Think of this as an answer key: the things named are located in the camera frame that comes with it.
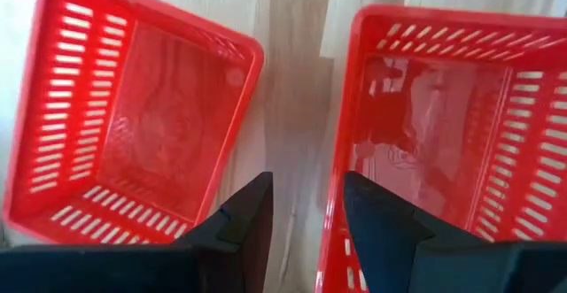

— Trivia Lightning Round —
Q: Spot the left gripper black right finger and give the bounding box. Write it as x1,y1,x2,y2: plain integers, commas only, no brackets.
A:
344,172,567,293

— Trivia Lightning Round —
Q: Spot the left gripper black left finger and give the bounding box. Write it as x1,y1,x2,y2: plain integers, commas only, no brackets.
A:
0,172,275,293

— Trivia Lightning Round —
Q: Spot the red plastic slotted basket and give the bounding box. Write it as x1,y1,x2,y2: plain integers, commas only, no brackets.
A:
2,0,266,246
315,4,567,293

